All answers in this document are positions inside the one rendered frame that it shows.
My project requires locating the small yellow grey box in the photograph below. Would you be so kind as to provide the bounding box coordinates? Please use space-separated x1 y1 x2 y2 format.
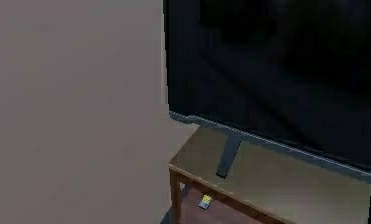
197 194 214 211

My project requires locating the brown wooden television table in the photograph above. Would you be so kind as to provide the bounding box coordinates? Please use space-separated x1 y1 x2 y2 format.
167 125 371 224

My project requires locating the black television set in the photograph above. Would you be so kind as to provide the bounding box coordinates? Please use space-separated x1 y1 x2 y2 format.
162 0 371 224

